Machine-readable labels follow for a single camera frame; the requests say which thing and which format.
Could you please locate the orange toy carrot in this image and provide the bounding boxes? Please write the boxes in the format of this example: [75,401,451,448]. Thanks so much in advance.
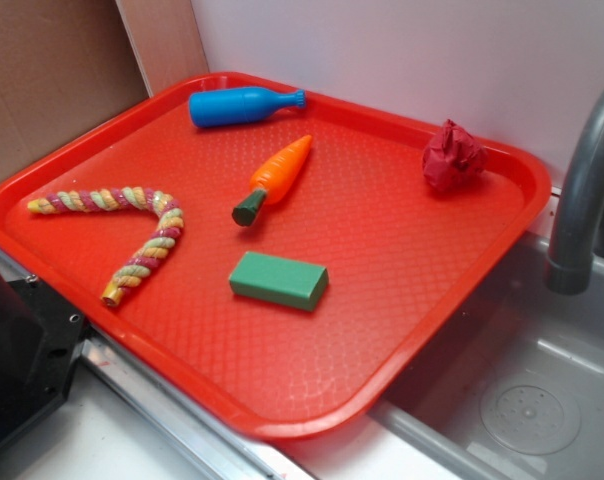
[232,135,313,227]

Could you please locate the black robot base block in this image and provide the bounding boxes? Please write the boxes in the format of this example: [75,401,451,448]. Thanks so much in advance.
[0,273,86,451]

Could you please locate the brown cardboard panel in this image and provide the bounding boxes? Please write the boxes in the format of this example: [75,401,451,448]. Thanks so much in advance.
[0,1,208,183]

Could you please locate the multicolour twisted rope toy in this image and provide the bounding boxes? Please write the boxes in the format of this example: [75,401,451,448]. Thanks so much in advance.
[27,186,185,308]

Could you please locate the red plastic tray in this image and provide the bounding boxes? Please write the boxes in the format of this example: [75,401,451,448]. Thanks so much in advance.
[0,73,551,440]

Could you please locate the blue plastic bottle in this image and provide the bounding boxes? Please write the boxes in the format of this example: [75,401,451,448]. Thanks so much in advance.
[188,87,306,128]

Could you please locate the crumpled red paper ball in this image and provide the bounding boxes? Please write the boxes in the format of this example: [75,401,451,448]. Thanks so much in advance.
[422,119,488,192]

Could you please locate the green rectangular block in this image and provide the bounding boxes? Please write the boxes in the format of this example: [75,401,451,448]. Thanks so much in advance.
[229,252,329,312]

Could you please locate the grey plastic faucet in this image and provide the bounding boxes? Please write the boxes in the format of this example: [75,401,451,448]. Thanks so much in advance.
[544,90,604,295]

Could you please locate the grey plastic sink basin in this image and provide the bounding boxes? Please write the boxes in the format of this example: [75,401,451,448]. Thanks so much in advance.
[286,236,604,479]

